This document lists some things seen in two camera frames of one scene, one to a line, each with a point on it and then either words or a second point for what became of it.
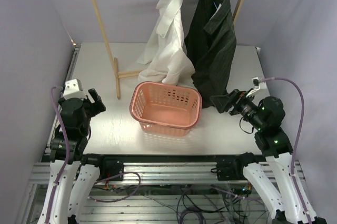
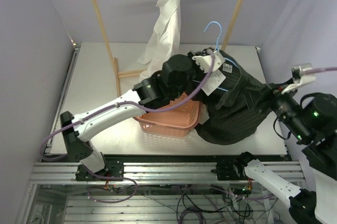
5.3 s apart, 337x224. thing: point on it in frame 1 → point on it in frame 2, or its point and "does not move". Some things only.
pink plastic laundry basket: x=165 y=109 does not move
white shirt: x=165 y=59 does not move
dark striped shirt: x=210 y=38 → x=236 y=102
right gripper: x=235 y=98 → x=275 y=93
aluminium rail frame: x=160 y=173 does not move
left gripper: x=96 y=107 → x=200 y=54
